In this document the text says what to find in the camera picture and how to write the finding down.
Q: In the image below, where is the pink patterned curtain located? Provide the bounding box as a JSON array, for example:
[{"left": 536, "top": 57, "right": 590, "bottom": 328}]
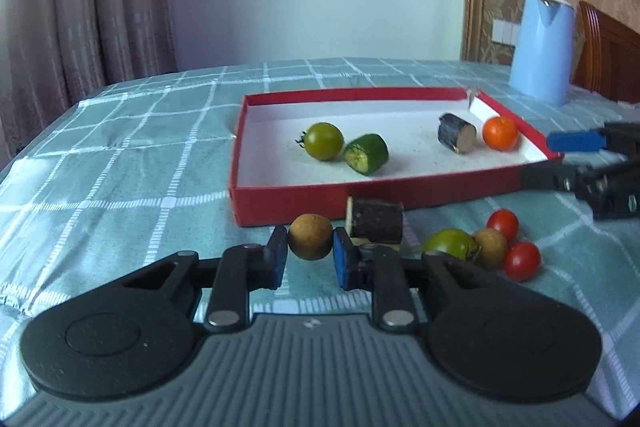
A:
[{"left": 0, "top": 0, "right": 177, "bottom": 168}]

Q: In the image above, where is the light blue kettle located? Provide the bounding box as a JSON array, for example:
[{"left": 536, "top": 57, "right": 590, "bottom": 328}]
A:
[{"left": 508, "top": 0, "right": 576, "bottom": 105}]

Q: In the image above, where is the orange cherry tomato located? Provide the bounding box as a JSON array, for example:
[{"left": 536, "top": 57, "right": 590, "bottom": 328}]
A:
[{"left": 482, "top": 116, "right": 520, "bottom": 152}]

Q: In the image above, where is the green tomato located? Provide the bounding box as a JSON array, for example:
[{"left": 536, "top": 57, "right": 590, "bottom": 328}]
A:
[
  {"left": 422, "top": 229, "right": 478, "bottom": 260},
  {"left": 299, "top": 122, "right": 346, "bottom": 162}
]

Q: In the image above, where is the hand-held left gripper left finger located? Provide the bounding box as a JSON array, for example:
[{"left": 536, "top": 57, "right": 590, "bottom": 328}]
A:
[{"left": 122, "top": 227, "right": 289, "bottom": 333}]

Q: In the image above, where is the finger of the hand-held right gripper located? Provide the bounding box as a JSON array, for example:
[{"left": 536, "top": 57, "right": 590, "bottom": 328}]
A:
[
  {"left": 547, "top": 123, "right": 640, "bottom": 156},
  {"left": 520, "top": 157, "right": 640, "bottom": 222}
]

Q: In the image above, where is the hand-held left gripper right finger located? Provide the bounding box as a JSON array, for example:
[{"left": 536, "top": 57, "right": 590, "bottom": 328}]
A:
[{"left": 333, "top": 228, "right": 501, "bottom": 335}]

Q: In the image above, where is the wooden chair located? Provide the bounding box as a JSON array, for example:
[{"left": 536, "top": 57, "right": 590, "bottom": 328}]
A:
[{"left": 570, "top": 0, "right": 640, "bottom": 104}]

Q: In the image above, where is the teal checked tablecloth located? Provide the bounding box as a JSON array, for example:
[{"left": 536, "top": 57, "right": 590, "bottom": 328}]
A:
[{"left": 0, "top": 57, "right": 640, "bottom": 413}]

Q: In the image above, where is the red cardboard box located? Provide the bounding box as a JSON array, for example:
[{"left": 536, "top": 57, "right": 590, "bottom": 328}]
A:
[{"left": 229, "top": 86, "right": 566, "bottom": 228}]

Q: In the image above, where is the red cherry tomato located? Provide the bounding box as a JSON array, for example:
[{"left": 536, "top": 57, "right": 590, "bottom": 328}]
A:
[
  {"left": 486, "top": 209, "right": 520, "bottom": 243},
  {"left": 503, "top": 242, "right": 542, "bottom": 282}
]

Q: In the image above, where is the dark sugarcane piece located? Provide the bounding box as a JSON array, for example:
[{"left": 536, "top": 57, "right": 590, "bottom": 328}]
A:
[
  {"left": 437, "top": 112, "right": 477, "bottom": 155},
  {"left": 346, "top": 196, "right": 405, "bottom": 245}
]

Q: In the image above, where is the green cucumber piece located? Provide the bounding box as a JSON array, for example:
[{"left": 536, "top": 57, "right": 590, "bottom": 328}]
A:
[{"left": 343, "top": 134, "right": 390, "bottom": 176}]

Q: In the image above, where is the white wall switch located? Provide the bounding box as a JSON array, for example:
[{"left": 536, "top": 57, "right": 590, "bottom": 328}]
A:
[{"left": 492, "top": 19, "right": 521, "bottom": 45}]

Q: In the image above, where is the brown longan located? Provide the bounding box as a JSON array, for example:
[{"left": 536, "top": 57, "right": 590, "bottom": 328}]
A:
[
  {"left": 470, "top": 228, "right": 509, "bottom": 269},
  {"left": 288, "top": 214, "right": 333, "bottom": 261}
]

